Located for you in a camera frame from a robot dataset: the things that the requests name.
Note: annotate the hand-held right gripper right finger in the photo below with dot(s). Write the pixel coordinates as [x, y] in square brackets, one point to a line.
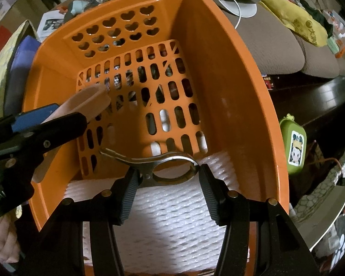
[211, 198]

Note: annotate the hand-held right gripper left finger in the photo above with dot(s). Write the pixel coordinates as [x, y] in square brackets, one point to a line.
[129, 198]

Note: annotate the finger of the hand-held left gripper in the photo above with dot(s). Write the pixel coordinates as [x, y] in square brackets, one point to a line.
[31, 118]
[60, 129]

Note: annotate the pink plastic clothes clip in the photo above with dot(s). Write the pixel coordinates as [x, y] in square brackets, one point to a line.
[89, 97]

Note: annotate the white foam net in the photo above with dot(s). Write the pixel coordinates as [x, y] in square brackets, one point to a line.
[172, 230]

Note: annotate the metal clamp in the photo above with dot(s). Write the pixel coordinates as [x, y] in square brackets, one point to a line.
[172, 158]

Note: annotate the orange plastic basket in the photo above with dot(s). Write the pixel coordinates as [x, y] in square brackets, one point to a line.
[233, 92]

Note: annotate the pink cloth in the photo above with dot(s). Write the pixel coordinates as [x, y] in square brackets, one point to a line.
[3, 235]

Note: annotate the purple package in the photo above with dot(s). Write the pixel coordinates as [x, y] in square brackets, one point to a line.
[23, 69]

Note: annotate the yellow plaid tablecloth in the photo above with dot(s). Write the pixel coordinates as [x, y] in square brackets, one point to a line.
[3, 72]

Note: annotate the white printed paper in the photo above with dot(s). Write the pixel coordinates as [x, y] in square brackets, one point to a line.
[51, 24]

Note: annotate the green cartoon case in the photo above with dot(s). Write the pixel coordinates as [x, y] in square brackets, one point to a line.
[293, 143]

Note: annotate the grey pebble-pattern bag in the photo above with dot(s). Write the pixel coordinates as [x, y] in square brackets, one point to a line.
[316, 201]

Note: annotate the large cardboard box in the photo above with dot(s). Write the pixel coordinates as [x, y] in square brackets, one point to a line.
[17, 8]

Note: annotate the white shelf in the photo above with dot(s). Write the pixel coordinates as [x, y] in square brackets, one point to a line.
[333, 212]

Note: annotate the yellow cloth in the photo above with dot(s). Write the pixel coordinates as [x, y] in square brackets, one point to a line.
[299, 23]

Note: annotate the pile of colourful packages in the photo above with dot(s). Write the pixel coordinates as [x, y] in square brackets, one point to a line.
[339, 34]

